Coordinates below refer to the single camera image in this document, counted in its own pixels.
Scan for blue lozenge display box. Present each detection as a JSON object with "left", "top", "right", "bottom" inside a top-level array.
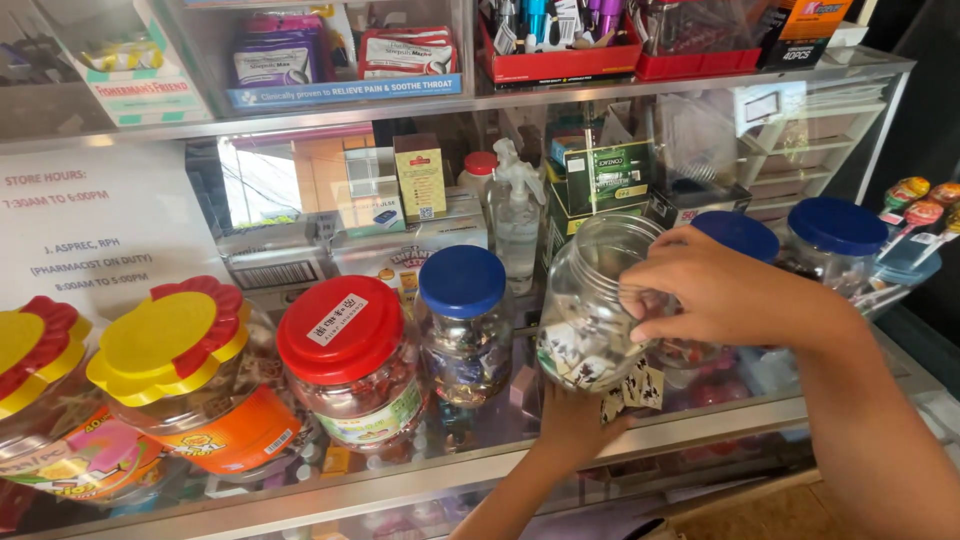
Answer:
[{"left": 223, "top": 0, "right": 466, "bottom": 115}]

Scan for glass display counter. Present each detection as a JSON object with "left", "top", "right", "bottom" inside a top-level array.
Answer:
[{"left": 0, "top": 45, "right": 960, "bottom": 540}]

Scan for white blue device box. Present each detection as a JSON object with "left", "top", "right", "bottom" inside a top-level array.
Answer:
[{"left": 334, "top": 177, "right": 407, "bottom": 238}]

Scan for green printed box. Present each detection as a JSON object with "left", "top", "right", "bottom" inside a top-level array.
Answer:
[{"left": 562, "top": 139, "right": 653, "bottom": 216}]

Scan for green red wrapped lollipop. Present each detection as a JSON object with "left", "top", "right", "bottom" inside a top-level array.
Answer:
[{"left": 879, "top": 176, "right": 932, "bottom": 226}]

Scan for flower lid jar, orange label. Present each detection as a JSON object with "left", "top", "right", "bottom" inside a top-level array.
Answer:
[{"left": 85, "top": 274, "right": 306, "bottom": 478}]

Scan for white green lozenge box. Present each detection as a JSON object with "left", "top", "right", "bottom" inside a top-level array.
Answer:
[{"left": 33, "top": 0, "right": 216, "bottom": 129}]

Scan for red lid jelly jar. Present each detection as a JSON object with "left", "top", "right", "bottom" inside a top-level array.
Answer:
[{"left": 275, "top": 274, "right": 430, "bottom": 453}]

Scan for blue lid jar, red candies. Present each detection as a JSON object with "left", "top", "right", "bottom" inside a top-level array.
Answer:
[{"left": 651, "top": 210, "right": 782, "bottom": 370}]

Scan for person's left hand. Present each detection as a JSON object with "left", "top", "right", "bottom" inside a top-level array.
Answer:
[{"left": 536, "top": 386, "right": 633, "bottom": 481}]

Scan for flower lid jar, pink label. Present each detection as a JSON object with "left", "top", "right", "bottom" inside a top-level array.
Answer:
[{"left": 0, "top": 295, "right": 190, "bottom": 510}]

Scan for black white box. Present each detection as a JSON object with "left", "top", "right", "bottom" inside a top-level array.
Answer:
[{"left": 643, "top": 183, "right": 753, "bottom": 231}]

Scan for black orange box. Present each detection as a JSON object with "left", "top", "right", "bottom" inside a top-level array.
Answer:
[{"left": 756, "top": 0, "right": 854, "bottom": 73}]

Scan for black white sachet strip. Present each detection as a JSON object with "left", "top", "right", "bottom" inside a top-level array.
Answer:
[{"left": 600, "top": 358, "right": 666, "bottom": 426}]

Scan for white barcode box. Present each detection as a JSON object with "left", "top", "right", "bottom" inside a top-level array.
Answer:
[{"left": 216, "top": 223, "right": 340, "bottom": 313}]

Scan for small pink box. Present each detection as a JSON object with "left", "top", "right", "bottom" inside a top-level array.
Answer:
[{"left": 509, "top": 366, "right": 539, "bottom": 411}]

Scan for blue lid jar, dark candies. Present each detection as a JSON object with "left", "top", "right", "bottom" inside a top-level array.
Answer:
[{"left": 774, "top": 196, "right": 891, "bottom": 300}]

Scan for clear plastic jar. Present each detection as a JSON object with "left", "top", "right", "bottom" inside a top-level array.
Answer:
[{"left": 535, "top": 213, "right": 676, "bottom": 396}]

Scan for blue lid jar, foil candies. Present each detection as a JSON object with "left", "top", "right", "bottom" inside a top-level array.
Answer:
[{"left": 414, "top": 244, "right": 519, "bottom": 411}]

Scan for clear plastic bag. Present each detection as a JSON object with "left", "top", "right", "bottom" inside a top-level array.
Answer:
[{"left": 651, "top": 93, "right": 741, "bottom": 190}]

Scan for red tray of pens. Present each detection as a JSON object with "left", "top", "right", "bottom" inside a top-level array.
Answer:
[{"left": 475, "top": 0, "right": 645, "bottom": 87}]

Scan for small white box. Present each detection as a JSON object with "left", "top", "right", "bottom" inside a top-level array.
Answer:
[{"left": 828, "top": 21, "right": 871, "bottom": 51}]

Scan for white cartoon print box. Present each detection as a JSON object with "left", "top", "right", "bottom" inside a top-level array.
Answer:
[{"left": 328, "top": 216, "right": 490, "bottom": 310}]

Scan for red yellow wrapped lollipop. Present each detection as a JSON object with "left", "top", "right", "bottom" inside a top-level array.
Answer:
[{"left": 885, "top": 199, "right": 945, "bottom": 256}]

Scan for blue lollipop stand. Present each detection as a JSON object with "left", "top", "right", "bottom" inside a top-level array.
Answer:
[{"left": 851, "top": 238, "right": 945, "bottom": 318}]

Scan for white plastic drawer unit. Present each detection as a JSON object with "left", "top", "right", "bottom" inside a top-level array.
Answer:
[{"left": 736, "top": 99, "right": 888, "bottom": 223}]

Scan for dark green yellow box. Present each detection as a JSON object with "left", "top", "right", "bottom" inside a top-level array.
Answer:
[{"left": 540, "top": 178, "right": 651, "bottom": 273}]

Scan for red tray, clear packets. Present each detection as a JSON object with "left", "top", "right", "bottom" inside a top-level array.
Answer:
[{"left": 634, "top": 0, "right": 763, "bottom": 82}]

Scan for tan brown carton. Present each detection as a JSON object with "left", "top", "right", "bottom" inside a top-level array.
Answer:
[{"left": 393, "top": 132, "right": 448, "bottom": 225}]

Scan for black white candy sachets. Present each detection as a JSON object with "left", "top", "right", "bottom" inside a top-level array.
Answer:
[{"left": 538, "top": 321, "right": 640, "bottom": 393}]

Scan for person's right hand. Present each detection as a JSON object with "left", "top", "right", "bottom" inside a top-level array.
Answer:
[{"left": 618, "top": 225, "right": 856, "bottom": 354}]

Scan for white paper sign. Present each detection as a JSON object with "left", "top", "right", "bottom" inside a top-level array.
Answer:
[{"left": 0, "top": 141, "right": 235, "bottom": 333}]

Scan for white bottle, red cap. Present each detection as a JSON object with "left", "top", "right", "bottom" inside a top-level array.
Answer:
[{"left": 456, "top": 150, "right": 501, "bottom": 205}]

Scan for clear spray bottle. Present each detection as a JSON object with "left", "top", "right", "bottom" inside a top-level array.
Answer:
[{"left": 485, "top": 138, "right": 548, "bottom": 298}]

